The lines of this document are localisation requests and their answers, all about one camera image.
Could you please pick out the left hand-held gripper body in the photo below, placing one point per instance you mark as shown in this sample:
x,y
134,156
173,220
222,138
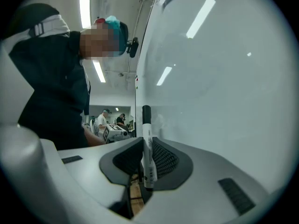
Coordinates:
x,y
115,130

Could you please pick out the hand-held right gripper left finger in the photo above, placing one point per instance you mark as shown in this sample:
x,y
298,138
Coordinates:
x,y
93,171

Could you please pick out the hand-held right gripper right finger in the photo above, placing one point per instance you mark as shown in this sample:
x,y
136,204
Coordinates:
x,y
198,183

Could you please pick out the black-capped white whiteboard marker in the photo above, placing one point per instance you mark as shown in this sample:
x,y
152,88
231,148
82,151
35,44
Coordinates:
x,y
148,148

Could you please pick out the person's left forearm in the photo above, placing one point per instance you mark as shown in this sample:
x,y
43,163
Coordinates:
x,y
93,137

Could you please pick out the large white whiteboard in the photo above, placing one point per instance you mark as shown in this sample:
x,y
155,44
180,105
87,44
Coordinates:
x,y
222,90

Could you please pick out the long ceiling light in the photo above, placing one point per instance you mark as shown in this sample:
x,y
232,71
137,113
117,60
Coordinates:
x,y
99,71
85,6

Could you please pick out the person's black clothing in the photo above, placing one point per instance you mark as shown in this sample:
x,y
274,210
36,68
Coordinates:
x,y
53,83

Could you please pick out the person's face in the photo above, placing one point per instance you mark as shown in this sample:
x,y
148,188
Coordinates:
x,y
95,43

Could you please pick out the teal and black headgear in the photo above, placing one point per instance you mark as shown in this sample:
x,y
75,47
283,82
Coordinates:
x,y
122,38

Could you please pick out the black head camera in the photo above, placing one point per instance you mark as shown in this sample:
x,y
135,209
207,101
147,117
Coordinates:
x,y
133,48

